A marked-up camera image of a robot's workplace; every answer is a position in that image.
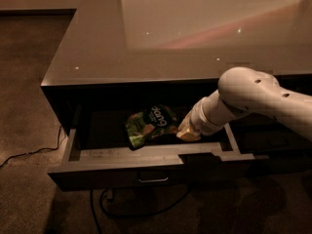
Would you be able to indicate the drawer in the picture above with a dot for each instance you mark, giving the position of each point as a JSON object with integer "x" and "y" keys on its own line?
{"x": 276, "y": 149}
{"x": 97, "y": 156}

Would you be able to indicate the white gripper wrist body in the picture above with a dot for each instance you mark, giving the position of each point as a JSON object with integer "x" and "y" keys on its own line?
{"x": 194, "y": 119}

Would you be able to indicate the green snack bag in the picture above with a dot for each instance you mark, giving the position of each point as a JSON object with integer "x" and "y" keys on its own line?
{"x": 151, "y": 123}

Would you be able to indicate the dark cabinet with glossy top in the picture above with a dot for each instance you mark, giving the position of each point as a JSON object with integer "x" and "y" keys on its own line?
{"x": 126, "y": 55}

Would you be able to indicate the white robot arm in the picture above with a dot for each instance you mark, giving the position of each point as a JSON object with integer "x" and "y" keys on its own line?
{"x": 240, "y": 92}

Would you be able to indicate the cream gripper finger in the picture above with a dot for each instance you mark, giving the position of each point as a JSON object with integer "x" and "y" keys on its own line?
{"x": 185, "y": 130}

